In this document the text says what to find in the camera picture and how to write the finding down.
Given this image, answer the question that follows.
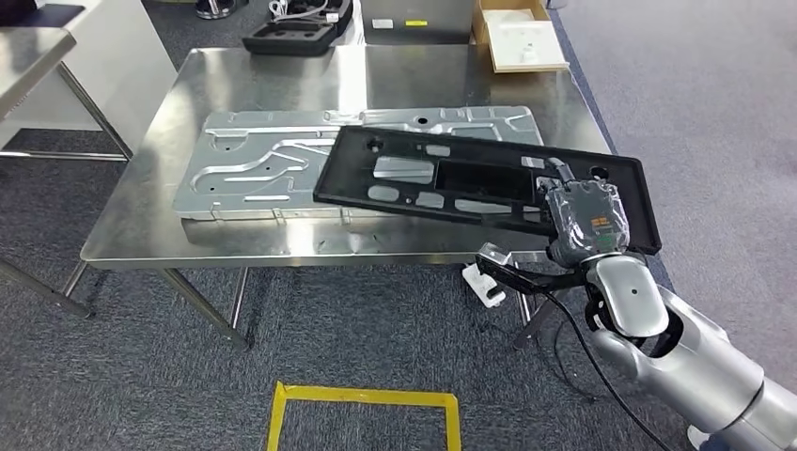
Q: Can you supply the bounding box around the black plastic car part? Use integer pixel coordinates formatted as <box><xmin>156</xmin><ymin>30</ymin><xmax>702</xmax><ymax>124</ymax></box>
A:
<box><xmin>312</xmin><ymin>125</ymin><xmax>664</xmax><ymax>257</ymax></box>

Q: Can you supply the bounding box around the stainless steel workbench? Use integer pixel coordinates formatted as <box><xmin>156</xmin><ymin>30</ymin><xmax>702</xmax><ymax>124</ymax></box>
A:
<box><xmin>79</xmin><ymin>43</ymin><xmax>616</xmax><ymax>351</ymax></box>

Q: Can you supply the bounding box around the white power strip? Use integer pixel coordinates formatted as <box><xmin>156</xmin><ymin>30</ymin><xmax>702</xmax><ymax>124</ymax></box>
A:
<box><xmin>461</xmin><ymin>261</ymin><xmax>508</xmax><ymax>310</ymax></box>

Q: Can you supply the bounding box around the stamped metal panel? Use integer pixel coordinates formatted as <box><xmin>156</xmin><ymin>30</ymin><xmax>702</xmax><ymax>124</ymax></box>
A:
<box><xmin>172</xmin><ymin>105</ymin><xmax>545</xmax><ymax>223</ymax></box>

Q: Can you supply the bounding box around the yellow floor tape square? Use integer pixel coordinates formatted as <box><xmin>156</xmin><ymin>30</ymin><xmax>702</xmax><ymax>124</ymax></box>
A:
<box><xmin>266</xmin><ymin>381</ymin><xmax>463</xmax><ymax>451</ymax></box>

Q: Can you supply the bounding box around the wooden box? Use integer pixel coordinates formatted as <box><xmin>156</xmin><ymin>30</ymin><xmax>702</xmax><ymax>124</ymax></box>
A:
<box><xmin>470</xmin><ymin>0</ymin><xmax>570</xmax><ymax>75</ymax></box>

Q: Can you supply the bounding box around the grey equipment case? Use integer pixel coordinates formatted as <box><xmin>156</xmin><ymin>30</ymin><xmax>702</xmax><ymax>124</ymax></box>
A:
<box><xmin>359</xmin><ymin>0</ymin><xmax>477</xmax><ymax>47</ymax></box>

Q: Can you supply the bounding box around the black foam case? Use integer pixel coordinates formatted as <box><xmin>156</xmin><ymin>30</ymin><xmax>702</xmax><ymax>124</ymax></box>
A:
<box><xmin>241</xmin><ymin>0</ymin><xmax>355</xmax><ymax>58</ymax></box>

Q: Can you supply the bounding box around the white foam insert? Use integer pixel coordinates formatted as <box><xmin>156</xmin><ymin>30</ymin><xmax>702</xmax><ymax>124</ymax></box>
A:
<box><xmin>483</xmin><ymin>8</ymin><xmax>566</xmax><ymax>70</ymax></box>

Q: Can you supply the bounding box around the chrome round floor base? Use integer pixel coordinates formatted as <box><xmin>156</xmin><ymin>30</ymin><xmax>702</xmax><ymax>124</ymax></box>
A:
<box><xmin>195</xmin><ymin>0</ymin><xmax>239</xmax><ymax>21</ymax></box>

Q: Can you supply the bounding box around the white board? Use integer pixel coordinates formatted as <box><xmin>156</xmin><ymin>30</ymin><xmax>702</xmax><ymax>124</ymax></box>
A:
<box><xmin>0</xmin><ymin>0</ymin><xmax>180</xmax><ymax>151</ymax></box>

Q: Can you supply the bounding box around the small steel table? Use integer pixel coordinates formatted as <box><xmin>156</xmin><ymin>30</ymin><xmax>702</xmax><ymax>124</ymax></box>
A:
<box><xmin>0</xmin><ymin>24</ymin><xmax>135</xmax><ymax>319</ymax></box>

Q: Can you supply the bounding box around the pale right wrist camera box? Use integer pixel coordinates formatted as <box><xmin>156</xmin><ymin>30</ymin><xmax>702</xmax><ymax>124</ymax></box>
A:
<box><xmin>476</xmin><ymin>242</ymin><xmax>514</xmax><ymax>270</ymax></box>

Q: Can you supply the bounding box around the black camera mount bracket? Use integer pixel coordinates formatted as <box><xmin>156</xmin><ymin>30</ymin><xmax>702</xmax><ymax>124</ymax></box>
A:
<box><xmin>476</xmin><ymin>246</ymin><xmax>591</xmax><ymax>298</ymax></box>

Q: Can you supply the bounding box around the thin black floor cable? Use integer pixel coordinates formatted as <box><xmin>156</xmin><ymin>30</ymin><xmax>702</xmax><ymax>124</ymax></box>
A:
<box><xmin>546</xmin><ymin>298</ymin><xmax>601</xmax><ymax>403</ymax></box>

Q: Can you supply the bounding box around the white coiled cable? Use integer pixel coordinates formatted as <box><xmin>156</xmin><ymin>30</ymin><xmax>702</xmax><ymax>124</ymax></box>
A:
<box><xmin>268</xmin><ymin>0</ymin><xmax>341</xmax><ymax>25</ymax></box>

